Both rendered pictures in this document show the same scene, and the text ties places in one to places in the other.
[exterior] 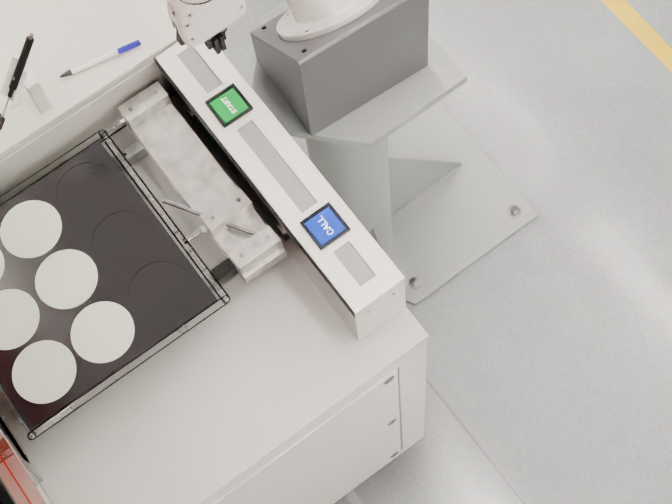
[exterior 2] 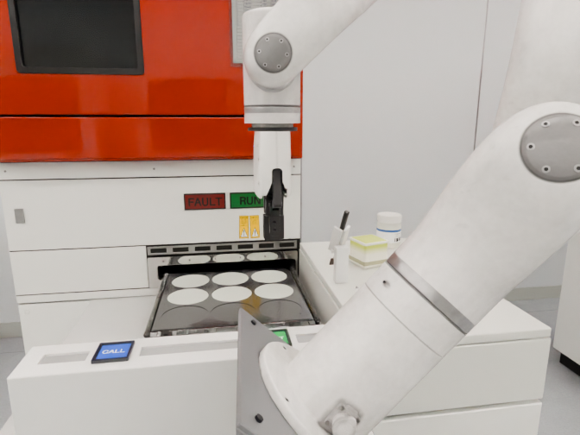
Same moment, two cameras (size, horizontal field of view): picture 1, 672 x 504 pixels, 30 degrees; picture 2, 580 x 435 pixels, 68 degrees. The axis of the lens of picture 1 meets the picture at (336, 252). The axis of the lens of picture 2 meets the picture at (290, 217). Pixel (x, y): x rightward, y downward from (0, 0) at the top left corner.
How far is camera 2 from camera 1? 1.91 m
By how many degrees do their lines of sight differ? 84
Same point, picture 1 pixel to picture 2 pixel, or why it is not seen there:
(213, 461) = (82, 337)
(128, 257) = (220, 311)
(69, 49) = not seen: hidden behind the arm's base
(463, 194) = not seen: outside the picture
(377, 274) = (36, 365)
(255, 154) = (217, 340)
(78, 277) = (228, 296)
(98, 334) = (188, 294)
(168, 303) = (173, 316)
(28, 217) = (281, 291)
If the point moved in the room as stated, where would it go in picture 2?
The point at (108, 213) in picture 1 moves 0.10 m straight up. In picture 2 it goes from (256, 311) to (255, 269)
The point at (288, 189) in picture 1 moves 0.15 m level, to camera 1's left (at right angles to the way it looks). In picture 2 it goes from (169, 349) to (212, 312)
